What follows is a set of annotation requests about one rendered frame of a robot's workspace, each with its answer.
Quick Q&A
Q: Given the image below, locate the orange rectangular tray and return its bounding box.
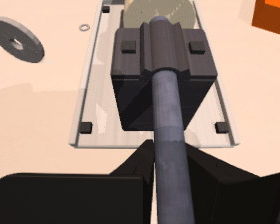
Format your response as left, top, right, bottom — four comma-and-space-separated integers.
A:
251, 0, 280, 34

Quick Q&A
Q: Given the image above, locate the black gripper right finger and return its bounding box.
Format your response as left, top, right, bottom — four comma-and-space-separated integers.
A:
186, 143, 280, 224

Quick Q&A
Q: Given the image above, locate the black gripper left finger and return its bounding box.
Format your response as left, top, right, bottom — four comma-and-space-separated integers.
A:
0, 139, 155, 224

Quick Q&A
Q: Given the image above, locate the grey metal shaft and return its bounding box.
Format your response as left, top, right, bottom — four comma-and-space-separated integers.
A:
151, 70, 195, 224

